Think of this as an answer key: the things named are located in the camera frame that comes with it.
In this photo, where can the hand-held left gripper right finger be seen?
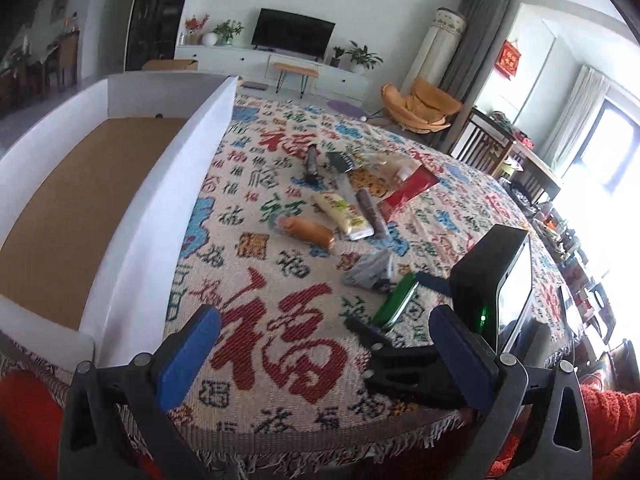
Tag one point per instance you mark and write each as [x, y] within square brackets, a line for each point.
[462, 360]

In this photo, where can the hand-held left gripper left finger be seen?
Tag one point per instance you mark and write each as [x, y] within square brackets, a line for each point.
[192, 355]

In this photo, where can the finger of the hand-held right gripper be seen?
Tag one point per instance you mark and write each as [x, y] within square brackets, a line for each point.
[400, 365]
[432, 284]

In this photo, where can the large white box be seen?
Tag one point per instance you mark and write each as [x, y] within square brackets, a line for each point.
[75, 210]

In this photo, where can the grey clear snack packet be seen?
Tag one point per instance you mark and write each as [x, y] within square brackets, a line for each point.
[367, 267]

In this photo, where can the red snack packet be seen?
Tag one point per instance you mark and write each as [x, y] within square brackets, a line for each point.
[407, 190]

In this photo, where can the brown sausage stick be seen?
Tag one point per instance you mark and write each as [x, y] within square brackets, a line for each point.
[371, 207]

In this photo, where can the cluttered shelf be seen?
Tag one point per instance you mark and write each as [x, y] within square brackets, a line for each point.
[565, 240]

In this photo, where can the printed woven blanket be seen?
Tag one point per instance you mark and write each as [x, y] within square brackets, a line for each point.
[300, 320]

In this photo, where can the yellow snack packet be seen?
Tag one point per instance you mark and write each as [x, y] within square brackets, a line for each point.
[342, 212]

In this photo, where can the clear cookie packet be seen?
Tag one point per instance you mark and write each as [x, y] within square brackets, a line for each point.
[370, 180]

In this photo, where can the wrapped bread packet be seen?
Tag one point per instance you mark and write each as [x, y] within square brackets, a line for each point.
[395, 162]

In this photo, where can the orange sausage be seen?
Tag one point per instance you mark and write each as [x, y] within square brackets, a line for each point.
[307, 230]

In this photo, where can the dark wooden chair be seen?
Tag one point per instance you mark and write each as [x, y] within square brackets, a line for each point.
[480, 140]

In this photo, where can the dark green snack packet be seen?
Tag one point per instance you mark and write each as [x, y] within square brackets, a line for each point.
[342, 160]

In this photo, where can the dark sausage stick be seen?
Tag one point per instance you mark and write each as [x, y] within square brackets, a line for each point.
[312, 162]

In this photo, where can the orange lounge chair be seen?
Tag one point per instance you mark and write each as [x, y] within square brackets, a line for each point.
[430, 105]

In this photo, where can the red fuzzy pants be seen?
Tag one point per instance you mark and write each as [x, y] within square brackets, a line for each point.
[25, 420]

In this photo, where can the window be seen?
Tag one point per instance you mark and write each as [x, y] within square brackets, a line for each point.
[610, 150]

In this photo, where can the white curtain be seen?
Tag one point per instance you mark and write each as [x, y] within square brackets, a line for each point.
[575, 120]

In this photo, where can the purple floor mat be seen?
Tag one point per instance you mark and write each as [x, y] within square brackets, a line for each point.
[345, 107]

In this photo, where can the large leafy potted plant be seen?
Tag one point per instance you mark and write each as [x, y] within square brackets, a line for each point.
[362, 57]

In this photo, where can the standing air conditioner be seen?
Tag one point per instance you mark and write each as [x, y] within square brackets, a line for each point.
[440, 40]

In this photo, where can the grey curtain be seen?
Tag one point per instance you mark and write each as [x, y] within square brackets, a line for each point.
[475, 35]

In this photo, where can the small potted plant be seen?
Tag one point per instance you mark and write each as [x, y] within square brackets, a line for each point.
[337, 55]

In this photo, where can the wooden bench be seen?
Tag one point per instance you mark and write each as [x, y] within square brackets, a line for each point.
[295, 67]

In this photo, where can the black television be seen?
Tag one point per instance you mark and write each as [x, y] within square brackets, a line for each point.
[292, 32]

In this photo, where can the cardboard box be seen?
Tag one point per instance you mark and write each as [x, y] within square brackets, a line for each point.
[170, 64]

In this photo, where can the white television cabinet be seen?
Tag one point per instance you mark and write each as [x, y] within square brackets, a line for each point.
[220, 60]

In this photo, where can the white round vase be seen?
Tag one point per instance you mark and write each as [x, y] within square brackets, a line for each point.
[210, 39]

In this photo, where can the wooden dining chair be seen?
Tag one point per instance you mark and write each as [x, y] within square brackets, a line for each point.
[67, 55]

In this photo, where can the green potted plant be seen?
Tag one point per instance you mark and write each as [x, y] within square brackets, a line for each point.
[227, 30]

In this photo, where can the red flowers in vase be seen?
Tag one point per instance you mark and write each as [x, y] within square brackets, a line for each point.
[195, 25]

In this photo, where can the black display cabinet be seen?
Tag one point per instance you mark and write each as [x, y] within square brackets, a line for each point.
[160, 10]

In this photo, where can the red wall hanging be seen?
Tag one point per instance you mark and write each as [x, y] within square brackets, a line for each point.
[510, 57]

